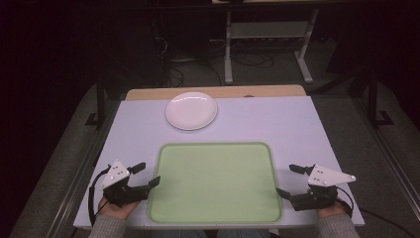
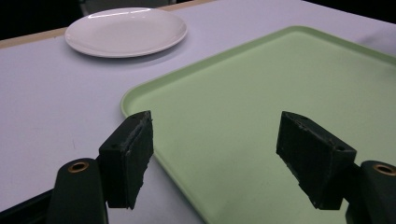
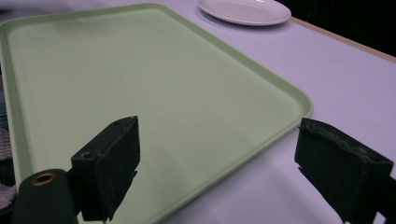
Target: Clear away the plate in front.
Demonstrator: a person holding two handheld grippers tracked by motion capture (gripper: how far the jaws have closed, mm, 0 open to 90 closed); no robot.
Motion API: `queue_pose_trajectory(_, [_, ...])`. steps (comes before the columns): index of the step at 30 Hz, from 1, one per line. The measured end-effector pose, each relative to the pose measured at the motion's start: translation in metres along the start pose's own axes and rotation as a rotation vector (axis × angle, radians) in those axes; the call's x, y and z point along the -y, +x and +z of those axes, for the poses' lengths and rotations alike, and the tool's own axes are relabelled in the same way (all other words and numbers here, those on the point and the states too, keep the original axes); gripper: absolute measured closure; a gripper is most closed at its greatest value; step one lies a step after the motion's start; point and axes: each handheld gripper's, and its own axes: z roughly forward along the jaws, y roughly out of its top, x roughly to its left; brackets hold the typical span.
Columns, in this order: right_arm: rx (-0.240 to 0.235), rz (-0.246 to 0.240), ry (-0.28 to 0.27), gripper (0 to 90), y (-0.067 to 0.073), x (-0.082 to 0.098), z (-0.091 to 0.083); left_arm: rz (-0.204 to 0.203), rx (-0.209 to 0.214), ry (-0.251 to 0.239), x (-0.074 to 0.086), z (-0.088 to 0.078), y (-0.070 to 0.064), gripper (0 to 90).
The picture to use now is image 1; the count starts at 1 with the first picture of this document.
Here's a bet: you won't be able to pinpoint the black metal stand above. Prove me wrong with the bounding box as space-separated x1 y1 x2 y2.
84 74 107 129
367 67 396 129

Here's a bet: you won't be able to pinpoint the white metal desk frame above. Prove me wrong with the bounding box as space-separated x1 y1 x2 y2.
223 8 320 85

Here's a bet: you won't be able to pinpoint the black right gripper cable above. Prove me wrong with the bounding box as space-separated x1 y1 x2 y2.
336 185 414 238

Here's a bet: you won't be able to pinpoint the light green tray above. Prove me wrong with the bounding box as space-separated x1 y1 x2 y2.
147 142 284 225

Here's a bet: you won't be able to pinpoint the black floor cables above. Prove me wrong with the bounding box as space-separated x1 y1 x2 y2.
152 19 275 87

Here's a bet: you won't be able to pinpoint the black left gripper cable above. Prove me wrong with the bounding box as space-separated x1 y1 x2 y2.
87 166 112 227

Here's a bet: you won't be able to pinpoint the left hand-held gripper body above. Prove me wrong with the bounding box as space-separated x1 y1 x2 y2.
100 160 149 208

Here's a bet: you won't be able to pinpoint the aluminium rail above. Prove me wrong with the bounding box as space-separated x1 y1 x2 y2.
351 97 420 212
44 100 121 238

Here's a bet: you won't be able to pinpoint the person's left hand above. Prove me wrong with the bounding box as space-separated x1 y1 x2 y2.
98 196 140 220

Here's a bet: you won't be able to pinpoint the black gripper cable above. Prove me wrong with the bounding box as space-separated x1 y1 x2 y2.
336 185 414 238
87 166 112 227

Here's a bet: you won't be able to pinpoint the white round plate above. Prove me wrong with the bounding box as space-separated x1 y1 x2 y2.
164 91 219 131

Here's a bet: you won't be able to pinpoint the person's right hand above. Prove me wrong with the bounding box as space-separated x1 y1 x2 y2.
317 201 351 219

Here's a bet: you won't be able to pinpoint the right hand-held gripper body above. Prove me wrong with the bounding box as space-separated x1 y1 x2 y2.
291 164 357 211

